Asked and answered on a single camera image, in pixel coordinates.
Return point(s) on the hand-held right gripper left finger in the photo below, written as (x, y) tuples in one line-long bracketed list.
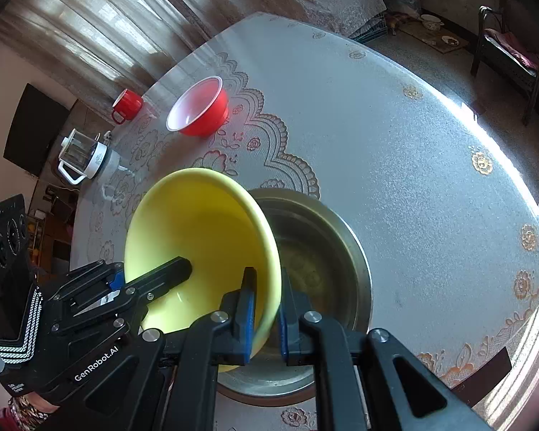
[(250, 318)]

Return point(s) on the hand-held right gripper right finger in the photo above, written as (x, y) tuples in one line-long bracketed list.
[(282, 332)]

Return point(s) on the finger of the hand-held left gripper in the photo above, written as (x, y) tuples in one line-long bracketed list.
[(170, 274), (94, 274)]

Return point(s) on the yellow bowl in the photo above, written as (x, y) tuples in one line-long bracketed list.
[(197, 233)]

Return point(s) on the stainless steel basin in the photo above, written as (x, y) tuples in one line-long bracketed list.
[(314, 256)]

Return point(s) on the person's left forearm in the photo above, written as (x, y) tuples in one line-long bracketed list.
[(27, 409)]

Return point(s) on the glass kettle with white base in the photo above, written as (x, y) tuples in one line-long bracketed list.
[(83, 155)]

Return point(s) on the white power plug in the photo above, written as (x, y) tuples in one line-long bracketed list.
[(108, 135)]

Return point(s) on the black television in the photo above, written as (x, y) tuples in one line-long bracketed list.
[(33, 130)]

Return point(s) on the red bowl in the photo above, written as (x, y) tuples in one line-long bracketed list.
[(197, 107)]

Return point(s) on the red mug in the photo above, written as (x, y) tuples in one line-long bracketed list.
[(128, 104)]

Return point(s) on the gold floral lace tablecloth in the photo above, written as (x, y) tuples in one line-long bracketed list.
[(386, 166)]

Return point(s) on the beige lace curtain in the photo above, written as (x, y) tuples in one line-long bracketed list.
[(139, 13)]

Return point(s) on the brown floor mat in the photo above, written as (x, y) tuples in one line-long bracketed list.
[(431, 40)]

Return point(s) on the small white dish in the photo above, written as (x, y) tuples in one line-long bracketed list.
[(450, 41)]

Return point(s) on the white enamel pot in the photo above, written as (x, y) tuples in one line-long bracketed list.
[(431, 22)]

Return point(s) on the dark wooden chair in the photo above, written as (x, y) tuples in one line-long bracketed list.
[(507, 40)]

